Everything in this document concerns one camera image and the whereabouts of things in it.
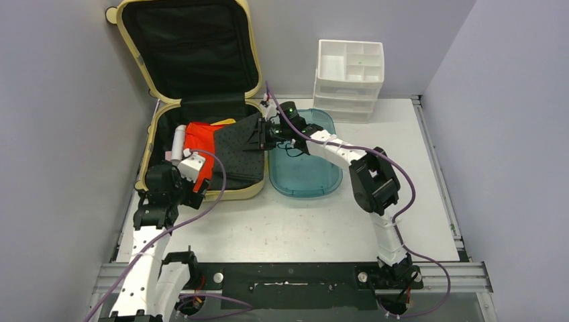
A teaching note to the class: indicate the dark navy fabric item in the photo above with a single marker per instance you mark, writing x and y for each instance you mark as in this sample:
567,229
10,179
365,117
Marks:
243,167

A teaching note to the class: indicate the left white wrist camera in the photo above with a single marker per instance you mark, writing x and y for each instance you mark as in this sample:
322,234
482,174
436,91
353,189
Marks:
191,165

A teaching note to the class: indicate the red white striped garment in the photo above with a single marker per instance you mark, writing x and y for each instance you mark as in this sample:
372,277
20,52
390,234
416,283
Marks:
201,136

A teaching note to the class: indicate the teal transparent plastic tray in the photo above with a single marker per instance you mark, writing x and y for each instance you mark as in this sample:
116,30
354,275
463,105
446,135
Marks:
298,175

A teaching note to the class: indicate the white cylindrical bottle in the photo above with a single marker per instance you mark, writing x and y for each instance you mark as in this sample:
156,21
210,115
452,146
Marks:
178,144

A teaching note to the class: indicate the white plastic drawer organizer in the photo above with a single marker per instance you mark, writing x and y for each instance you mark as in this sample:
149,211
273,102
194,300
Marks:
348,79

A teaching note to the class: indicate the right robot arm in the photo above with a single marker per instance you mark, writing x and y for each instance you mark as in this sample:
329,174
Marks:
373,179

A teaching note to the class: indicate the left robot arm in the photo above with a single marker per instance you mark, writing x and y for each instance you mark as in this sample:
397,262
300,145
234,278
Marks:
153,279

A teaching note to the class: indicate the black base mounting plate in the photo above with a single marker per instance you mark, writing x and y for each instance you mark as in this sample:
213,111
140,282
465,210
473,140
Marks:
308,285

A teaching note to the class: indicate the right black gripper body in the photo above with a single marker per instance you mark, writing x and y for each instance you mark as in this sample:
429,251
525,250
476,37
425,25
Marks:
265,135

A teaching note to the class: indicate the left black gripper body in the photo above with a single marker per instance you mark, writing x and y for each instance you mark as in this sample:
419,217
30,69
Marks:
184,191

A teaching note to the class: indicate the yellow folded garment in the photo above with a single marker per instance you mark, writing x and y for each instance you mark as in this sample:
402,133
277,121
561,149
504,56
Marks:
224,122

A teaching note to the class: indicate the yellow hard-shell suitcase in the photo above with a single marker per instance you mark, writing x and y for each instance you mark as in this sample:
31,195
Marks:
198,58

